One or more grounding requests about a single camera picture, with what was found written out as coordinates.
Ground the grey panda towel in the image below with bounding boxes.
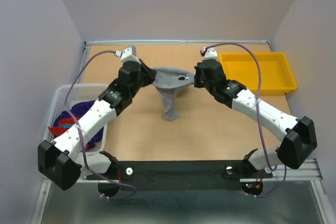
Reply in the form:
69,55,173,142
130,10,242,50
152,67,195,120

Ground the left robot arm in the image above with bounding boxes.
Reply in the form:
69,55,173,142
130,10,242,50
37,60,156,190

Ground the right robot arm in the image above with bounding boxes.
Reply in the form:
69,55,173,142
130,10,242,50
194,59,317,178

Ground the purple towel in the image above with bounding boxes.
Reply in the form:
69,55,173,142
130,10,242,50
52,100,104,152

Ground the yellow plastic tray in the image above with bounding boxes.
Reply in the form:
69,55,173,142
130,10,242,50
219,52,298,95

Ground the white plastic basket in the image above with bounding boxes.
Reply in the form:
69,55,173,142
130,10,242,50
43,83,108,142

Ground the red blue patterned towel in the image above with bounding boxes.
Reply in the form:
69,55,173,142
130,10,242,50
48,118,75,137

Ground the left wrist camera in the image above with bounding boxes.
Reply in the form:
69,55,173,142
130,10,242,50
114,45,140,63

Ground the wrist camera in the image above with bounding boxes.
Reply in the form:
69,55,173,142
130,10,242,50
114,45,140,63
200,47,218,60

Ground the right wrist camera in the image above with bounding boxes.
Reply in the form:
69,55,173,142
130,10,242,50
200,47,218,60

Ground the aluminium back rail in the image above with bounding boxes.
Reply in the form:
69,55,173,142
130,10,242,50
85,39,269,46

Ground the aluminium rail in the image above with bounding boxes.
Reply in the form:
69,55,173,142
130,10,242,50
43,158,323,183
85,39,269,46

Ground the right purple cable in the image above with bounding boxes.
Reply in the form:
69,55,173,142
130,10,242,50
201,43,287,198

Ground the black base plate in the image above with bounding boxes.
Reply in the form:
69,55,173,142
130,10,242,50
86,159,274,192

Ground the aluminium front rail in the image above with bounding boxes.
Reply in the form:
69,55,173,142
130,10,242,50
43,158,323,183

